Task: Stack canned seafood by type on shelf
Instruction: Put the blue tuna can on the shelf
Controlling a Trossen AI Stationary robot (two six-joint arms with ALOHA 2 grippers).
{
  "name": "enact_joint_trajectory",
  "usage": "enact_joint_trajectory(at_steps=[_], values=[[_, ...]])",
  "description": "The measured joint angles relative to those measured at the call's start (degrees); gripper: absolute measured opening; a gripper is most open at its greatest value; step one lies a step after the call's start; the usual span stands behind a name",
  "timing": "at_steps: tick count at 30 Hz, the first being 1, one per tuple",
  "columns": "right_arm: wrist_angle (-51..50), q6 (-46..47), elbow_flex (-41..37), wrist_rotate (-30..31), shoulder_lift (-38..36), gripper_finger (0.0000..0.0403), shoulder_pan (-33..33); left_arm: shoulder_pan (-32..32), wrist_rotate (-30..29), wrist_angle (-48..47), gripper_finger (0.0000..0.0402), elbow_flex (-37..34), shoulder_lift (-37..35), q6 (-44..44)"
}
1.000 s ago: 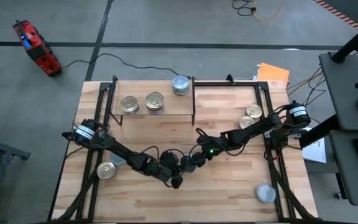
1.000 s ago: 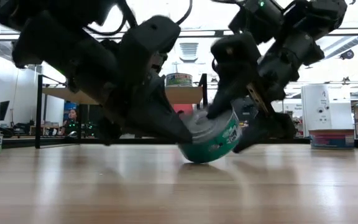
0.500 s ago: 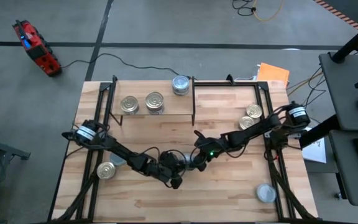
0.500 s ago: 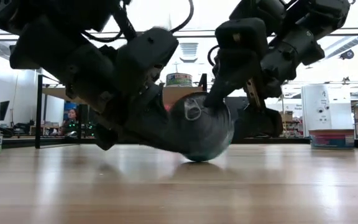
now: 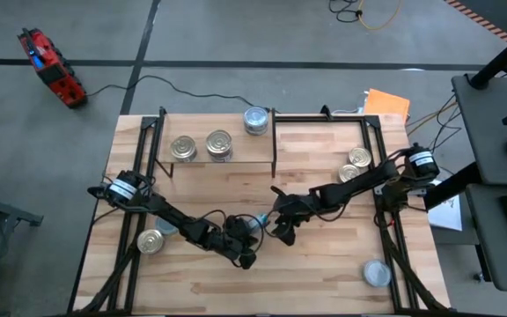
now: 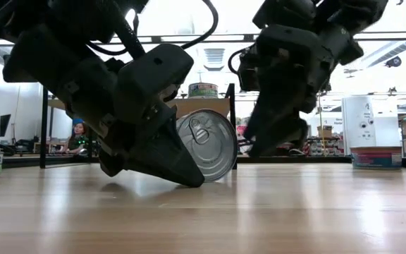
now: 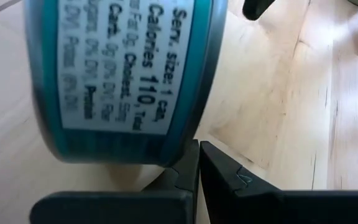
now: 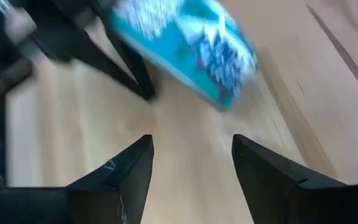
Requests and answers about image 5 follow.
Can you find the black metal table frame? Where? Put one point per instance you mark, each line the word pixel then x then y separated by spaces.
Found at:
pixel 324 118

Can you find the teal label pull-tab can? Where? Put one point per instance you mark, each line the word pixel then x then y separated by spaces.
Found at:
pixel 260 221

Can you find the white paper sheet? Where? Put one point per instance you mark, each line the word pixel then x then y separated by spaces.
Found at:
pixel 447 216

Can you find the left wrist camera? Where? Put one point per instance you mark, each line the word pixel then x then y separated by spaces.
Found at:
pixel 247 260

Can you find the orange paper sheet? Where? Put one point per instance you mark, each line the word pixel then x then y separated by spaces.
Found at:
pixel 387 105

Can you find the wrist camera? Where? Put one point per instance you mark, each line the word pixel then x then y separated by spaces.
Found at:
pixel 247 260
pixel 288 235

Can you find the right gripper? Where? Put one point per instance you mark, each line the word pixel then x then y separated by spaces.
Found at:
pixel 297 209

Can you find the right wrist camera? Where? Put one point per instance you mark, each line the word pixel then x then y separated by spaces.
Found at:
pixel 288 235

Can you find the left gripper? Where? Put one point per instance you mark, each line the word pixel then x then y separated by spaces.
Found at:
pixel 238 238

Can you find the wooden shelf with black legs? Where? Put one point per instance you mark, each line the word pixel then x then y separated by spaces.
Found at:
pixel 236 145

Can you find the dark grey keyboard desk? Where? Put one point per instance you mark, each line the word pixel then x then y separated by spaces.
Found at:
pixel 497 255

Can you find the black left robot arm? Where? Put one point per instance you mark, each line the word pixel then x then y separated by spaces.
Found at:
pixel 178 220

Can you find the black pole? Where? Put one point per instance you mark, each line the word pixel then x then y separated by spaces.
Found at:
pixel 500 59

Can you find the black orange striped ramp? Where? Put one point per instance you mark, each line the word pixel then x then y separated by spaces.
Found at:
pixel 500 17

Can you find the large dark grey desk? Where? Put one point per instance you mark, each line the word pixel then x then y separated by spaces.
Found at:
pixel 500 114

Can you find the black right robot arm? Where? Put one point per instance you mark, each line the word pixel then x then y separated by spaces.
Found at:
pixel 359 185

